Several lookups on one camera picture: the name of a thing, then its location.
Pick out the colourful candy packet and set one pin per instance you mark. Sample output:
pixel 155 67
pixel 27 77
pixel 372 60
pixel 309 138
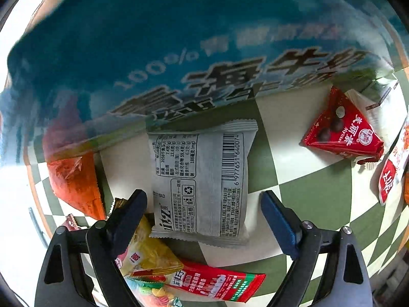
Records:
pixel 153 294

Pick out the blue printed cardboard box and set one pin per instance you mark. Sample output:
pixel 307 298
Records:
pixel 143 38

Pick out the small brown wrapper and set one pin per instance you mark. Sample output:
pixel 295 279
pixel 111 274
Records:
pixel 118 204

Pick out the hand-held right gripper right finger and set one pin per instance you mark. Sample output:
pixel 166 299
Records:
pixel 278 224

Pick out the grey snack packet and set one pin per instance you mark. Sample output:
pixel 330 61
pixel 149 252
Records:
pixel 198 172

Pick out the long red snack packet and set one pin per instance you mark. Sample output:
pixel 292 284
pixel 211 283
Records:
pixel 217 281

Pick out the red triangular chocolate packet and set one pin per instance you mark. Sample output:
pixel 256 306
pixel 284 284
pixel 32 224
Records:
pixel 345 134

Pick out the red and white snack packet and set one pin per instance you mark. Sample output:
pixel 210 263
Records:
pixel 391 172

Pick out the green white checkered tablecloth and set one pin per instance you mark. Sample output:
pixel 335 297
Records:
pixel 313 198

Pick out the orange snack packet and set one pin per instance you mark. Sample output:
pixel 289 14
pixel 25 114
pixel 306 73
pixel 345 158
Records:
pixel 76 182

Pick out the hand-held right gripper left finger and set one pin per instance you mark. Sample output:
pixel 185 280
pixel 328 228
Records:
pixel 127 227

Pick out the small red wrapper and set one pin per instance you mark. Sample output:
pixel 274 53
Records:
pixel 72 222

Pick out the yellow snack packet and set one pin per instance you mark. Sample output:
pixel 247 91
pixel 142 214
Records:
pixel 153 255

